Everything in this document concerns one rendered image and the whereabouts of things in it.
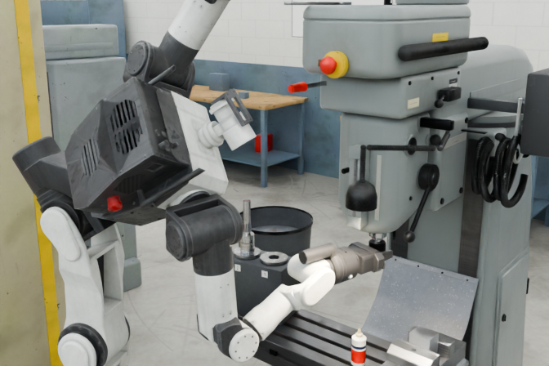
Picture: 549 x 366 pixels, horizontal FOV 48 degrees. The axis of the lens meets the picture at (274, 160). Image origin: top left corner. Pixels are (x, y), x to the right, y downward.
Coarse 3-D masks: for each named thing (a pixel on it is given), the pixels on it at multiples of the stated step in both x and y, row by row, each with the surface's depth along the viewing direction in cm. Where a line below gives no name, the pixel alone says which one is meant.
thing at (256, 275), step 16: (240, 256) 199; (256, 256) 199; (272, 256) 200; (240, 272) 198; (256, 272) 195; (272, 272) 192; (240, 288) 200; (256, 288) 197; (272, 288) 194; (240, 304) 201; (256, 304) 198
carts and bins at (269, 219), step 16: (256, 208) 394; (272, 208) 397; (288, 208) 395; (256, 224) 395; (272, 224) 399; (288, 224) 397; (304, 224) 388; (256, 240) 356; (272, 240) 354; (288, 240) 355; (304, 240) 363; (288, 256) 358
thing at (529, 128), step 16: (528, 80) 155; (544, 80) 152; (528, 96) 156; (544, 96) 153; (528, 112) 156; (544, 112) 154; (528, 128) 157; (544, 128) 154; (528, 144) 158; (544, 144) 155
